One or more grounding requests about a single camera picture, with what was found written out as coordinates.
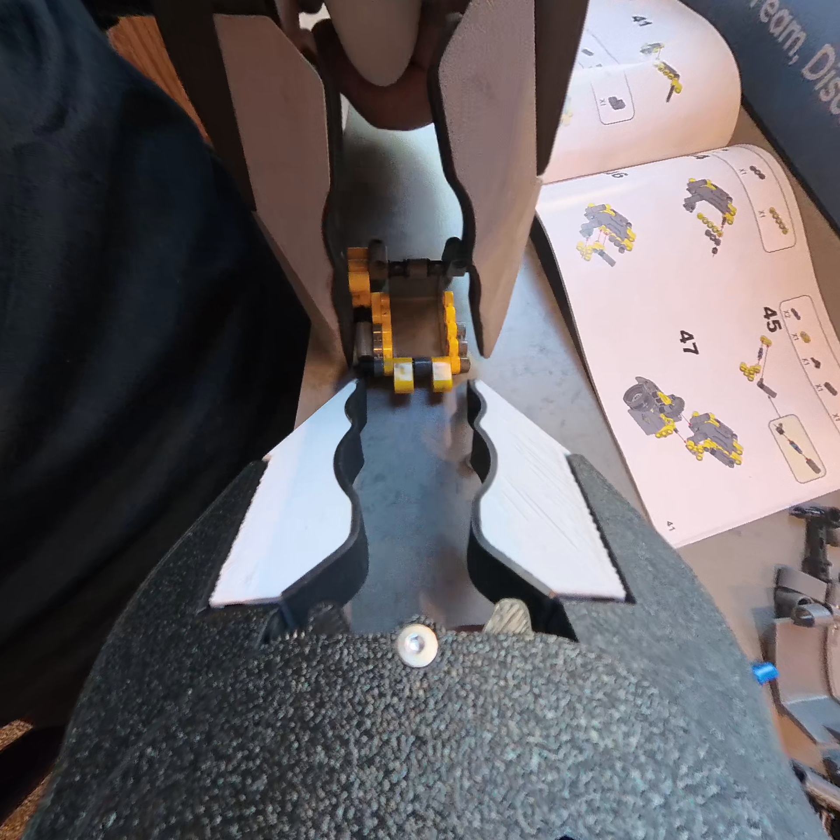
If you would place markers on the person's left hand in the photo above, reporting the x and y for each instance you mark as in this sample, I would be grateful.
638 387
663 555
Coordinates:
394 111

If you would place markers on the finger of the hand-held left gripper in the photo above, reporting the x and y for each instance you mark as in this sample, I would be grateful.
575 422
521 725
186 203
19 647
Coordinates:
282 131
492 131

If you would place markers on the grey sloped brick piece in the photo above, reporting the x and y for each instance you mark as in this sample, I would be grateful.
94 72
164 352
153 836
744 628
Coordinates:
800 656

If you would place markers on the wooden panel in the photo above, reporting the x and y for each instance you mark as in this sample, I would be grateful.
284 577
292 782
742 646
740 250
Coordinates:
151 72

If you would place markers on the dark blue cardboard box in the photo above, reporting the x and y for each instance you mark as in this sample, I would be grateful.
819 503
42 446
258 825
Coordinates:
787 79

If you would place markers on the grey yellow brick assembly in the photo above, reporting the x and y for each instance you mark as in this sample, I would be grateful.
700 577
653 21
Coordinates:
413 321

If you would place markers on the pile of loose brick pieces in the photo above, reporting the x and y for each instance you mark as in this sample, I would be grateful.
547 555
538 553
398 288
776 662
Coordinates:
814 590

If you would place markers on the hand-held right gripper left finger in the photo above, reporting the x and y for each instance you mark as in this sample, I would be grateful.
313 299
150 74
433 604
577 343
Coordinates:
289 518

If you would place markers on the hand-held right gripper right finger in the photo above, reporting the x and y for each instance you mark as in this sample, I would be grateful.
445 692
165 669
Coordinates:
544 518

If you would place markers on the open instruction booklet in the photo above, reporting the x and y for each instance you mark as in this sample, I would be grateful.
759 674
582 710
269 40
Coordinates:
689 328

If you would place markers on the person's dark clothing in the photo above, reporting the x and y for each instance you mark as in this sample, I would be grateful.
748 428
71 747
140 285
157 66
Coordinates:
131 361

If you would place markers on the grey desk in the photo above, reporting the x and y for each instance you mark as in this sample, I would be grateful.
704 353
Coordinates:
551 394

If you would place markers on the yellow five-hole brick beam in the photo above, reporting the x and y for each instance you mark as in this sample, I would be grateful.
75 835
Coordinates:
380 321
449 328

